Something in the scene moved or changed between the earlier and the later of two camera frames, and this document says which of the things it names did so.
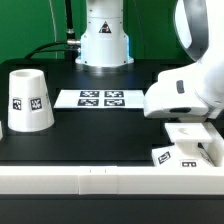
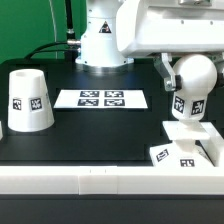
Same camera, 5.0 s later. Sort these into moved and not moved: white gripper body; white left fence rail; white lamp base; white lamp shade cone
Moved: white gripper body
Not moved: white lamp shade cone; white left fence rail; white lamp base
